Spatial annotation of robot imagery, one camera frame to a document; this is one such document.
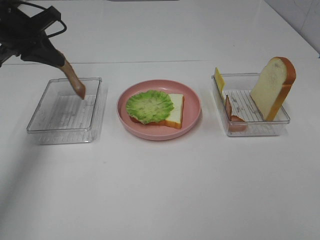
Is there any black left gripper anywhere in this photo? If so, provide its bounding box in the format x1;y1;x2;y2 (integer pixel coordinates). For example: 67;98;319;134
0;0;64;68

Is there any green lettuce leaf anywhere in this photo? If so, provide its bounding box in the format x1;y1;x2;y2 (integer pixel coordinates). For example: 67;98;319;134
125;90;174;125

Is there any bread slice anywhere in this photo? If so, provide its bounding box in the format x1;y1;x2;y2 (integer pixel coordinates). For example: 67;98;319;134
250;56;296;121
129;93;185;129

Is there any left clear plastic tray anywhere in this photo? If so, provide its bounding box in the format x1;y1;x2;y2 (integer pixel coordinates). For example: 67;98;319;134
26;77;107;145

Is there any clear plastic tray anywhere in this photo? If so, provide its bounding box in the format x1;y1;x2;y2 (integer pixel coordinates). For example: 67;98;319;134
211;73;291;137
26;77;107;145

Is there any pink round plate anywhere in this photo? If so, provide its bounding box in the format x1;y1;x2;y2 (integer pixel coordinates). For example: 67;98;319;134
117;79;202;141

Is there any yellow cheese slice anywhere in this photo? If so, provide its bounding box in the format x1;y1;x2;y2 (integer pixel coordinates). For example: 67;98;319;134
213;67;225;98

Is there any right clear plastic tray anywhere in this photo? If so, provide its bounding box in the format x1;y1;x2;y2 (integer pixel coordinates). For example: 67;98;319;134
211;73;291;137

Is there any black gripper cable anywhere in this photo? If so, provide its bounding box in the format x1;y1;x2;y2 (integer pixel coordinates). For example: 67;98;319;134
17;0;68;38

